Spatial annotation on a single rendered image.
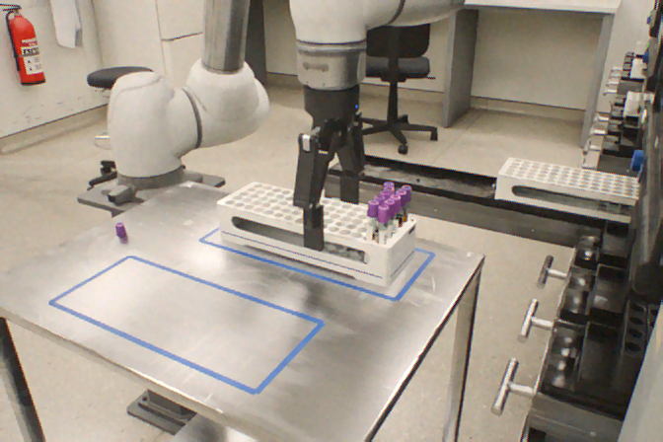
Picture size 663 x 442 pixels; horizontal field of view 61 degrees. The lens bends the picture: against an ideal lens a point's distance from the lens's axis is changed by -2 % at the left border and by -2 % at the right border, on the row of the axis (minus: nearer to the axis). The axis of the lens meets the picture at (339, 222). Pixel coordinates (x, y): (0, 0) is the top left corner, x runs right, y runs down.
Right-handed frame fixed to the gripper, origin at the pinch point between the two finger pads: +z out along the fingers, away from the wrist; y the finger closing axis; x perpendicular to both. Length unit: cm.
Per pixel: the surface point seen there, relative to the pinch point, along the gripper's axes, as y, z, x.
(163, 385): 34.0, 5.7, -1.9
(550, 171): -38.8, 0.9, 24.4
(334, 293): 9.6, 5.5, 5.8
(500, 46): -385, 37, -70
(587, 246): -21.6, 5.8, 34.2
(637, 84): -158, 7, 34
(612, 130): -89, 6, 31
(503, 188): -32.5, 3.6, 17.6
